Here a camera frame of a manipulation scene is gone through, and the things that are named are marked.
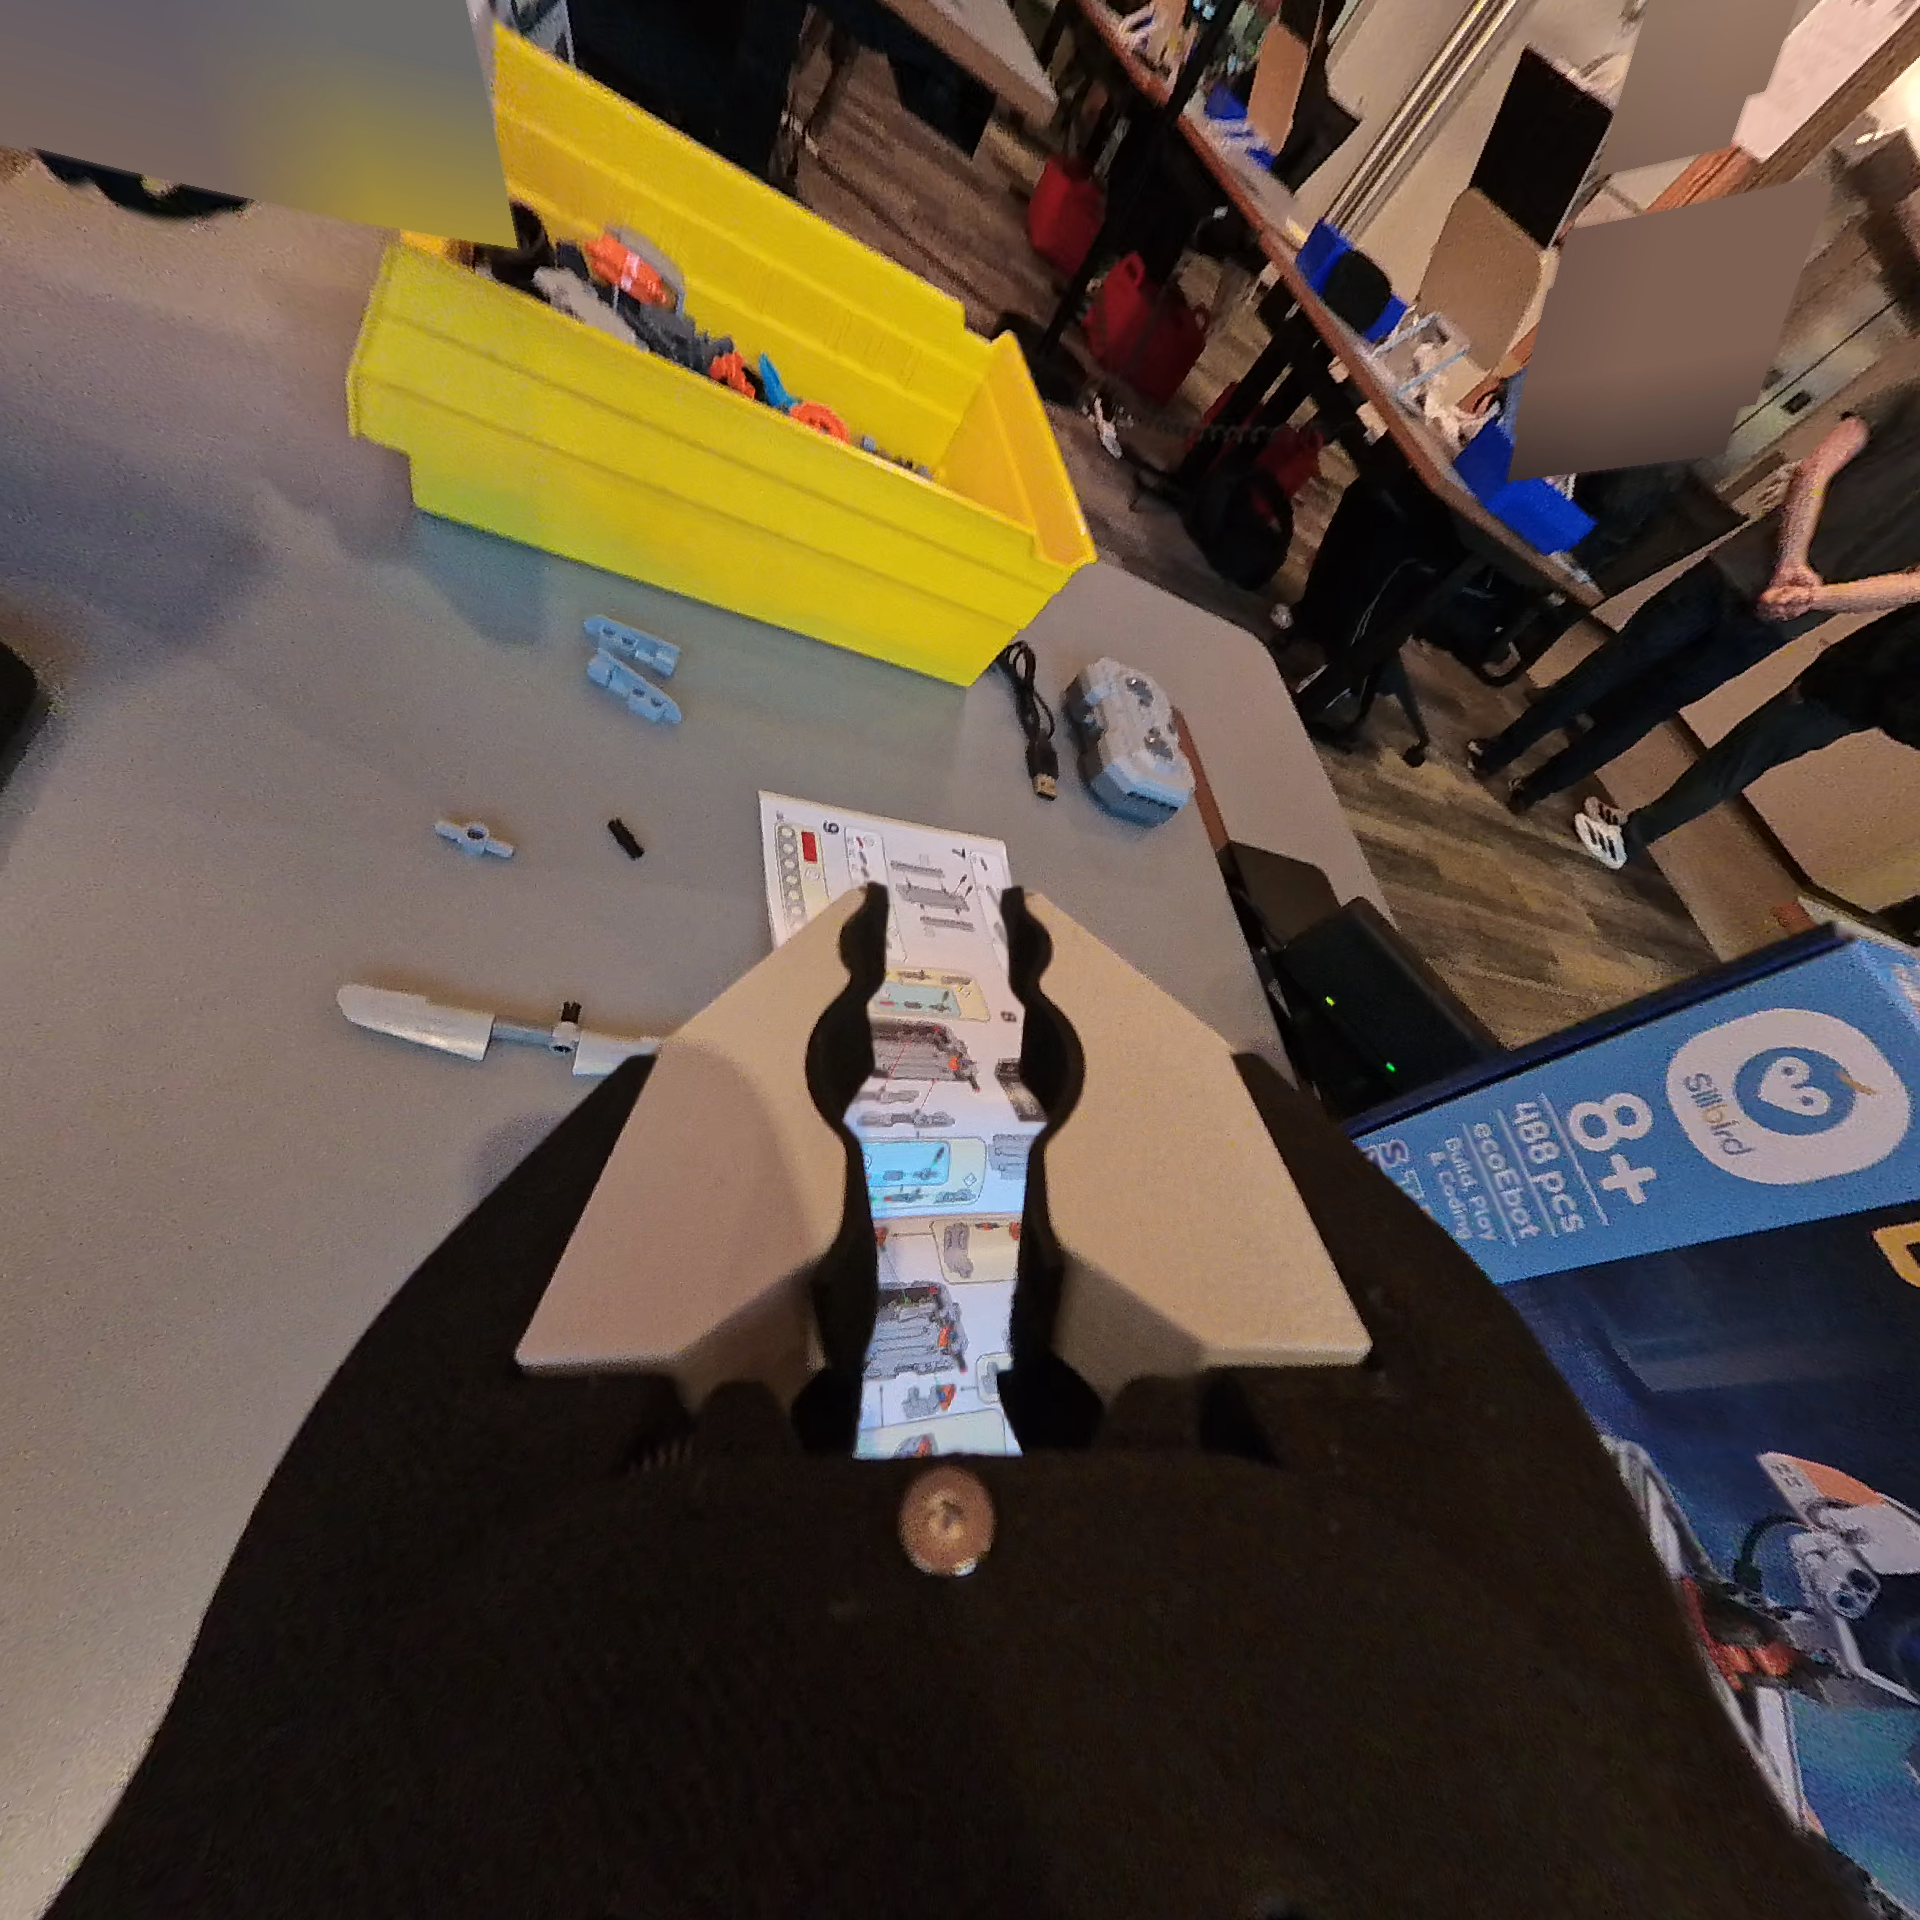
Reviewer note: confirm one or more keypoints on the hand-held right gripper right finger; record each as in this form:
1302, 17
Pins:
1201, 1201

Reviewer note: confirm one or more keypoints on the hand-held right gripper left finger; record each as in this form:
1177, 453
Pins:
704, 1185

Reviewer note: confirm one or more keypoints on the grey desk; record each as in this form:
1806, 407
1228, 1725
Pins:
224, 599

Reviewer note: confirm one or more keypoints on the black power box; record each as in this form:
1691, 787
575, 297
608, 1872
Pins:
1382, 1005

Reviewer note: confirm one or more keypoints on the grey panel with axle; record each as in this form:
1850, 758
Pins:
422, 1022

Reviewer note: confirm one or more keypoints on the open instruction booklet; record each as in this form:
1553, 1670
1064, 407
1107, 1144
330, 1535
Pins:
809, 856

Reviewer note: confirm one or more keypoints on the light blue cross connector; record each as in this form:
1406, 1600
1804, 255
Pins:
473, 839

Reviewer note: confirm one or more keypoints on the blue robot kit box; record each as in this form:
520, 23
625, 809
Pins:
1650, 1201

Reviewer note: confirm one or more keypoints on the grey battery hub module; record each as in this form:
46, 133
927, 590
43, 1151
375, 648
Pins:
1131, 743

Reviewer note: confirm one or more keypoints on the white brick pieces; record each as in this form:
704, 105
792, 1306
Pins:
630, 642

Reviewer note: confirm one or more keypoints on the yellow plastic bin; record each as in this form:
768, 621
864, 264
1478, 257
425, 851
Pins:
751, 523

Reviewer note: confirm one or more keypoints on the black backpack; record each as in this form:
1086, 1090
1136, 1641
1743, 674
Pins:
1254, 510

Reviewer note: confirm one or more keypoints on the blue plastic bin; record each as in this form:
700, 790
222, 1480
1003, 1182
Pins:
1319, 264
1529, 504

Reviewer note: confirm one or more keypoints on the long wooden table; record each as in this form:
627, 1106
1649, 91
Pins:
1359, 352

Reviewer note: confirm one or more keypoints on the red storage bag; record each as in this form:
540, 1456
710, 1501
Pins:
1147, 329
1066, 217

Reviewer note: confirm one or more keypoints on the pile of loose bricks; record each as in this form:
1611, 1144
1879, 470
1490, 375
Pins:
662, 307

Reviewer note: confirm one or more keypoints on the black display board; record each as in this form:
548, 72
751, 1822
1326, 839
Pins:
1538, 143

